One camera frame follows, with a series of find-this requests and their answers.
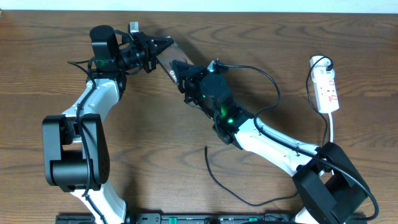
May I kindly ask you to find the Samsung Galaxy smartphone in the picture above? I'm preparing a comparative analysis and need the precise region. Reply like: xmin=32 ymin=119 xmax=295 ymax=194
xmin=155 ymin=42 xmax=195 ymax=84

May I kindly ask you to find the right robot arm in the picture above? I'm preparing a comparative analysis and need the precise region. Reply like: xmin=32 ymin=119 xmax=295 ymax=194
xmin=170 ymin=60 xmax=377 ymax=223

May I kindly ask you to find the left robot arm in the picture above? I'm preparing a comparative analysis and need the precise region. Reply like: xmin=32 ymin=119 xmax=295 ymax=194
xmin=42 ymin=22 xmax=174 ymax=223

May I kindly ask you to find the white USB charger adapter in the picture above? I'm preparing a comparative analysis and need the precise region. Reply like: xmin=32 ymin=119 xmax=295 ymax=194
xmin=310 ymin=55 xmax=334 ymax=72

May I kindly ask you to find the white power strip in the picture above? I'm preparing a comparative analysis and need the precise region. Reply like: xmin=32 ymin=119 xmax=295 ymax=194
xmin=311 ymin=67 xmax=340 ymax=114

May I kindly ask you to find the black charging cable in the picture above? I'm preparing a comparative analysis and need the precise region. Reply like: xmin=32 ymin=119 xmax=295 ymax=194
xmin=203 ymin=55 xmax=335 ymax=207

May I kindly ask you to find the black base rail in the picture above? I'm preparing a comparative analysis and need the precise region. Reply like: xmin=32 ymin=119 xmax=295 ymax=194
xmin=55 ymin=212 xmax=368 ymax=224

